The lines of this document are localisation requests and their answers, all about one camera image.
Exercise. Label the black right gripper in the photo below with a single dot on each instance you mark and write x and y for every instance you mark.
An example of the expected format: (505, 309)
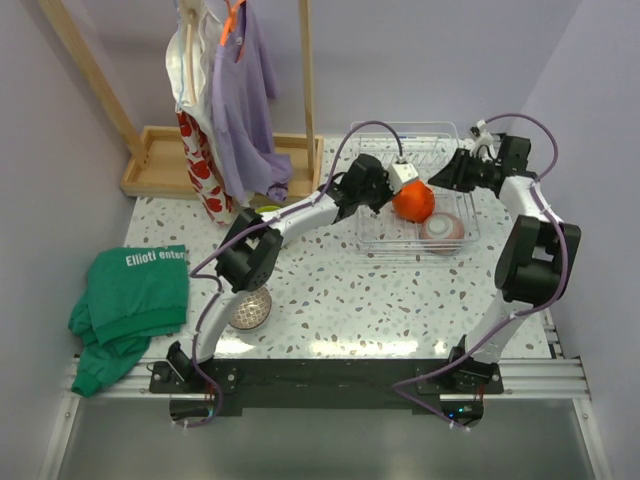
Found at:
(453, 174)

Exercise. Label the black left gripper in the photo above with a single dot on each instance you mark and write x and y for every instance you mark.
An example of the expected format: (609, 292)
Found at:
(380, 187)

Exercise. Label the pink white ceramic bowl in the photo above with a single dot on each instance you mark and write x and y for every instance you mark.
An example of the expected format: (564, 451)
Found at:
(443, 233)

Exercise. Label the lime green bowl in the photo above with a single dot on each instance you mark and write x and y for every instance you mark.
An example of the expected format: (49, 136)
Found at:
(267, 209)

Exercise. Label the brown patterned ceramic bowl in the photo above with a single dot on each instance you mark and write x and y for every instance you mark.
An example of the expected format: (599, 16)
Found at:
(253, 311)

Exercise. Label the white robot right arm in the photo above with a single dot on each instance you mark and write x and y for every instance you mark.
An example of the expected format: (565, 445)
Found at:
(533, 269)

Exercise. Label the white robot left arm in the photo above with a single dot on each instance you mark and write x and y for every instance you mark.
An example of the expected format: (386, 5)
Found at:
(249, 252)

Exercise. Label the wooden clothes rack stand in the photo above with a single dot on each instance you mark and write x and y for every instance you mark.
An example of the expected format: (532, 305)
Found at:
(157, 167)

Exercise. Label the lilac purple shirt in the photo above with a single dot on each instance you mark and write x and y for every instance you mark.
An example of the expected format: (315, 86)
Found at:
(241, 93)

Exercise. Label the red floral white garment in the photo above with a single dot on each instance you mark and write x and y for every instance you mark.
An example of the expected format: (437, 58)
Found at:
(204, 169)

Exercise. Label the orange clothes hanger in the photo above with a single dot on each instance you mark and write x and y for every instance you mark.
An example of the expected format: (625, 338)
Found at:
(234, 28)

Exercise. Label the wooden clothes hanger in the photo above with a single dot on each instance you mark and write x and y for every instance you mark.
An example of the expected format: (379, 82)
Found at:
(189, 13)

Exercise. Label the green sweatshirt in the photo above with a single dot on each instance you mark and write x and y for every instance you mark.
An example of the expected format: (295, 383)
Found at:
(132, 295)

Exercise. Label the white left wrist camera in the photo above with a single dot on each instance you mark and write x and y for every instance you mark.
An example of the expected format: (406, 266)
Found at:
(401, 174)

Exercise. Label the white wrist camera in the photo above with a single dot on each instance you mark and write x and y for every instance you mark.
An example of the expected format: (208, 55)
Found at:
(401, 174)
(481, 136)

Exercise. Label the white wire dish rack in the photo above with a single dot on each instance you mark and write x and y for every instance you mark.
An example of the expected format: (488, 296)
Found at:
(428, 146)

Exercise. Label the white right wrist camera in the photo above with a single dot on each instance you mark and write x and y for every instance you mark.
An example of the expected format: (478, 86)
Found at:
(481, 136)

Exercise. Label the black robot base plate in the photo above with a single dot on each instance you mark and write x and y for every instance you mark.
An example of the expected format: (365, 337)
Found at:
(237, 385)

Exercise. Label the aluminium rail frame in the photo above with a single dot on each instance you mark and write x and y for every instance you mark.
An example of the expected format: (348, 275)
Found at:
(531, 274)

